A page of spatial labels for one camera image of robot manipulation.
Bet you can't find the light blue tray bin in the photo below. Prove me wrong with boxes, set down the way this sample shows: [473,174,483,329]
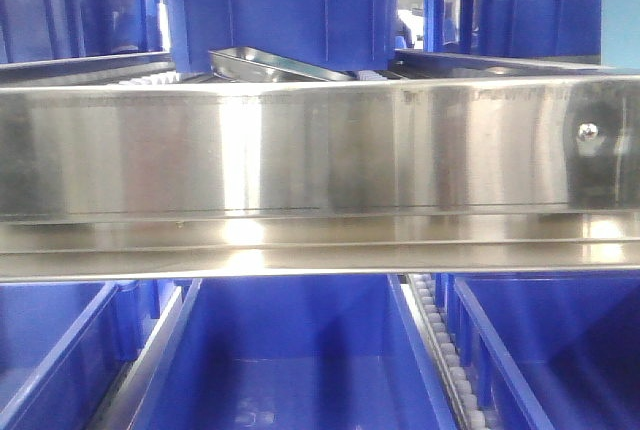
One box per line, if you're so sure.
[600,0,639,70]

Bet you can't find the steel upper lane divider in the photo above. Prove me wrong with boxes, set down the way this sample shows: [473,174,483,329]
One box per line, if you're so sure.
[209,47,353,83]

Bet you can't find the blue bin lower centre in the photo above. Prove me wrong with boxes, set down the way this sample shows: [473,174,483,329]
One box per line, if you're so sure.
[131,274,456,429]

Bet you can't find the blue bin upper centre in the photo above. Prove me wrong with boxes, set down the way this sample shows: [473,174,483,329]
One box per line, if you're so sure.
[165,0,397,73]

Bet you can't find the blue bin upper right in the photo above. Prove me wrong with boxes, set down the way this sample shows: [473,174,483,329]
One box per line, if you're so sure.
[424,0,601,58]

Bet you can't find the white roller track strip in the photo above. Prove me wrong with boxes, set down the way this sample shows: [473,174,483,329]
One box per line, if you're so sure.
[406,273,500,429]

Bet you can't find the round steel bolt head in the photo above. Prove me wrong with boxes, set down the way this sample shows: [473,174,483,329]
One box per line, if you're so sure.
[577,122,599,142]

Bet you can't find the blue bin lower right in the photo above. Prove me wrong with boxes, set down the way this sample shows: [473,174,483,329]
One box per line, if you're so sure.
[445,273,639,429]

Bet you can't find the blue bin lower left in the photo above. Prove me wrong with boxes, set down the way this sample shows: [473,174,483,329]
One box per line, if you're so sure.
[1,282,122,429]

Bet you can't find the blue bin upper left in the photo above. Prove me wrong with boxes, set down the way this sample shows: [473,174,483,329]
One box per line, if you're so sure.
[1,0,162,64]

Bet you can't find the stainless steel shelf front rail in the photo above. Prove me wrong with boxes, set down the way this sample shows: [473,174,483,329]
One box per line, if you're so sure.
[1,75,639,281]

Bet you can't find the steel lane divider rail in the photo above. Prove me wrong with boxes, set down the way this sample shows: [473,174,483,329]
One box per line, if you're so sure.
[87,286,183,429]

